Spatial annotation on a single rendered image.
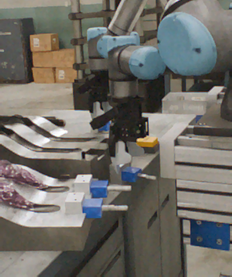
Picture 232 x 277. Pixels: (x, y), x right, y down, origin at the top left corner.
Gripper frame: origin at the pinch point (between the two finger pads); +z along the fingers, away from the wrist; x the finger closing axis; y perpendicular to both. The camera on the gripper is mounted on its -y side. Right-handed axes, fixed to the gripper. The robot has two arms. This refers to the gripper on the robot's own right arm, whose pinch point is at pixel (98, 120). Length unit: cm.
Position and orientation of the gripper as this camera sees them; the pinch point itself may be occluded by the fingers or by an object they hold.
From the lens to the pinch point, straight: 181.1
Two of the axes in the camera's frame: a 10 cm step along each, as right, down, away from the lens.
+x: 5.3, -2.4, 8.1
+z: 0.6, 9.7, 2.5
